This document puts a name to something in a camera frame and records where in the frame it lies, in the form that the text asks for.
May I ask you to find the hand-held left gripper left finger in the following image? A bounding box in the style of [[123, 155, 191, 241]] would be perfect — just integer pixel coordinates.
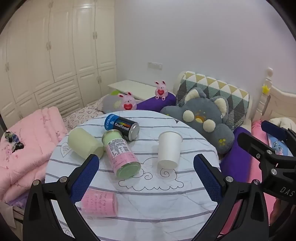
[[22, 153, 102, 241]]

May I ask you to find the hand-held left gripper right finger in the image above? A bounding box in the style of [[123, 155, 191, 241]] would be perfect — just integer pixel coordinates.
[[192, 153, 270, 241]]

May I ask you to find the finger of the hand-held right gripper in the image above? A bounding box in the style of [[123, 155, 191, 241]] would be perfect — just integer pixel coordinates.
[[237, 132, 281, 183], [261, 120, 296, 150]]

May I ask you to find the white paper cup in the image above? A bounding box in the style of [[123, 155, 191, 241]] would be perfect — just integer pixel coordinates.
[[158, 131, 183, 170]]

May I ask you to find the pink printed cup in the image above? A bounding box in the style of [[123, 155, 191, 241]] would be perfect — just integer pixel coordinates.
[[77, 188, 119, 217]]

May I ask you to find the pale green cup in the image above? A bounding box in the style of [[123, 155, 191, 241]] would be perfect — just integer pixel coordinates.
[[68, 127, 104, 160]]

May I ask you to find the white cloth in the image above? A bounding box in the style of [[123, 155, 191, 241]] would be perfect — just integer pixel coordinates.
[[269, 117, 296, 130]]

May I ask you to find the light blue printed fabric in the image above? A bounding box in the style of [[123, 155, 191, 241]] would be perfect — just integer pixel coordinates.
[[267, 134, 293, 157]]

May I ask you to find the purple pillow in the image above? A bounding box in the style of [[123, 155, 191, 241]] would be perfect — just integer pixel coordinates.
[[218, 126, 252, 183], [136, 91, 176, 111]]

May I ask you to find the pink blanket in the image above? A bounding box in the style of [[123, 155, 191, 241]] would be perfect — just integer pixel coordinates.
[[228, 120, 281, 232]]

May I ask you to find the white wooden headboard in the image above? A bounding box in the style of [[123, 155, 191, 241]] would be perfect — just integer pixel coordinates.
[[255, 67, 296, 122]]

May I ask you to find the pink and green bottle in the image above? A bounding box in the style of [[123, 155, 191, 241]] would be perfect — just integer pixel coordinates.
[[102, 130, 141, 179]]

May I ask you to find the triangle patterned cushion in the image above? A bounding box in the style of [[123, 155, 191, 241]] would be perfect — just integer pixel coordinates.
[[176, 71, 250, 128]]

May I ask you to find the blue and black can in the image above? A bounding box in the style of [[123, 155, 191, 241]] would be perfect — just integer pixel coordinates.
[[104, 113, 140, 141]]

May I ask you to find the striped white tablecloth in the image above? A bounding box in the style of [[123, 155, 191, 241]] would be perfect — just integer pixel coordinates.
[[45, 110, 220, 241]]

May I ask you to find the pink quilt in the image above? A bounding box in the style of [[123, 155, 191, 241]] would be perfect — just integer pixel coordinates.
[[0, 107, 70, 204]]

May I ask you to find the grey cat plush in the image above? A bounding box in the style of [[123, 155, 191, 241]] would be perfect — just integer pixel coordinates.
[[160, 88, 235, 154]]

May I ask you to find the grey and green pillow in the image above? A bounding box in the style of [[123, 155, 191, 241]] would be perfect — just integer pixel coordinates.
[[102, 90, 130, 114]]

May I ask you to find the pink bunny plush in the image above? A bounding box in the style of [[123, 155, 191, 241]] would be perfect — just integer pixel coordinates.
[[117, 91, 137, 111], [154, 80, 169, 100]]

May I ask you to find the white bedside table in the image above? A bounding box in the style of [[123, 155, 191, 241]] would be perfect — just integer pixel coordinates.
[[107, 80, 162, 100]]

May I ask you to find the cream wardrobe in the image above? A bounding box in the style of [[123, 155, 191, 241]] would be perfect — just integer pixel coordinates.
[[0, 0, 117, 130]]

